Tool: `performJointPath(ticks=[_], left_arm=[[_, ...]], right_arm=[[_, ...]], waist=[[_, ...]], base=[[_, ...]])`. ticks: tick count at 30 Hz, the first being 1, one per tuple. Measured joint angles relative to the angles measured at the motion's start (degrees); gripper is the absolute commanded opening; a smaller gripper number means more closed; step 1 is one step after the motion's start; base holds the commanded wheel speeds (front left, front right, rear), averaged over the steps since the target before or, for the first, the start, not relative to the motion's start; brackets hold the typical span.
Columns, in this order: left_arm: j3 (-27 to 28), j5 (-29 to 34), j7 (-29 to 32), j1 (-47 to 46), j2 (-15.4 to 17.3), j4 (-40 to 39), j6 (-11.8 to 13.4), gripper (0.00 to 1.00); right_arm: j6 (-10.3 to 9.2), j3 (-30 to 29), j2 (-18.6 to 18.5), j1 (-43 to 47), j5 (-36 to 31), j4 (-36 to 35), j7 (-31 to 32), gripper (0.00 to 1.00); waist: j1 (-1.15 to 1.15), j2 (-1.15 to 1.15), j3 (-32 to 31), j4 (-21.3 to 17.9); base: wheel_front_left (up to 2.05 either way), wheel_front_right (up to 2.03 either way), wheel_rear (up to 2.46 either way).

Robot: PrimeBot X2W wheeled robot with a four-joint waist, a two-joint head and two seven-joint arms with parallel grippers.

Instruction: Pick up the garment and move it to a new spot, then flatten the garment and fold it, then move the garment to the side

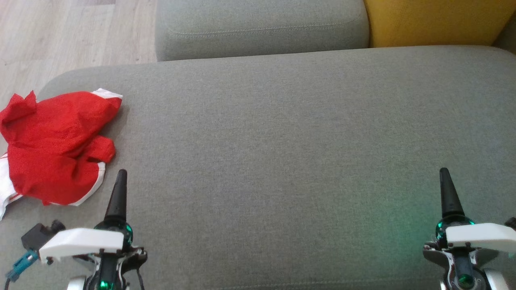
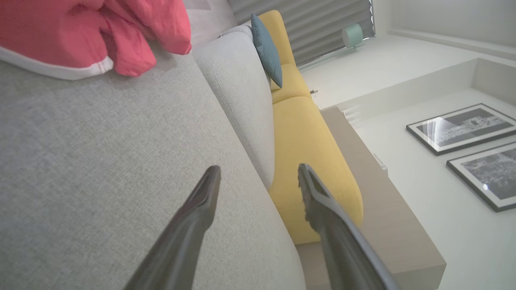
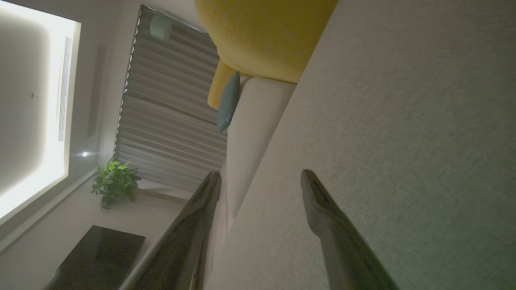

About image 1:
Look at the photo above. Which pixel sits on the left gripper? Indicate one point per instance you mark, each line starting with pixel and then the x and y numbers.
pixel 111 274

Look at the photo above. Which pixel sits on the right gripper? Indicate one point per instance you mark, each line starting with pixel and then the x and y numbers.
pixel 463 274

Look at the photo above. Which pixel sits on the red white basketball jersey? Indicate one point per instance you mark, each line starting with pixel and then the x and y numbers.
pixel 52 133

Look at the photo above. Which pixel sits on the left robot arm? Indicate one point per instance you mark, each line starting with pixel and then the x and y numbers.
pixel 77 283

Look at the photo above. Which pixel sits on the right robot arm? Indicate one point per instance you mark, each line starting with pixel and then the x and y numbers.
pixel 496 281

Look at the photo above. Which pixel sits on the grey sofa seat cushion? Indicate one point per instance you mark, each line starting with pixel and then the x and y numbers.
pixel 282 141

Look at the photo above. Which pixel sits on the yellow sofa cushion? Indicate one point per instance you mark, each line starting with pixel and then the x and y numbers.
pixel 435 20

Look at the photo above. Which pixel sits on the grey sofa back cushion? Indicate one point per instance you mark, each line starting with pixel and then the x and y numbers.
pixel 262 24

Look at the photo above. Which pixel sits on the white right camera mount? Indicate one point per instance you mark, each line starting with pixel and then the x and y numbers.
pixel 479 235

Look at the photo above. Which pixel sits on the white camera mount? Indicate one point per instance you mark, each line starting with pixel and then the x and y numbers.
pixel 80 241
pixel 479 235

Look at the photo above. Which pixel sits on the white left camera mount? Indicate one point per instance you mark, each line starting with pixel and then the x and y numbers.
pixel 80 241

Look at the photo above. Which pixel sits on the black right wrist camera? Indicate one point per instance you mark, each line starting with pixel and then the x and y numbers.
pixel 512 223

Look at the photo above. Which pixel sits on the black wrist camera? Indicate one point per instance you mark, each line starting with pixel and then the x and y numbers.
pixel 512 223
pixel 38 235

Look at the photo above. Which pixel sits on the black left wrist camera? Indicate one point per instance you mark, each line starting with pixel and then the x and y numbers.
pixel 38 235

